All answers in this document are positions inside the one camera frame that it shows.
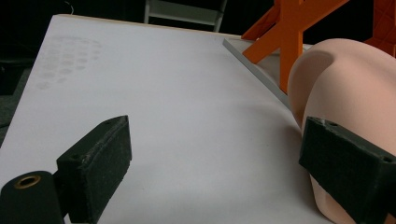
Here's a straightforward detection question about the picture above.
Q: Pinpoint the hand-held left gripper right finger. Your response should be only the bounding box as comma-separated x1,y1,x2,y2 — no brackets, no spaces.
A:
298,116,396,224

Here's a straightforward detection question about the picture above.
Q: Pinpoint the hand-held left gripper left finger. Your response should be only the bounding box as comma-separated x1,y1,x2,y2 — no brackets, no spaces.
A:
52,115,133,224

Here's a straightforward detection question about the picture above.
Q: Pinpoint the pink slipper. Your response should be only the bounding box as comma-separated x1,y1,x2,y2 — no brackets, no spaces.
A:
287,37,396,224

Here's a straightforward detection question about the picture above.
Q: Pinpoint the white and orange shoe rack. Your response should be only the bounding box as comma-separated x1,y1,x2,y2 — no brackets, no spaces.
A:
222,0,396,110

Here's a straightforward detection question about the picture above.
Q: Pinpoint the white table mat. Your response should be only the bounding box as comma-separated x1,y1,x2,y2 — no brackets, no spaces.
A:
0,13,334,224

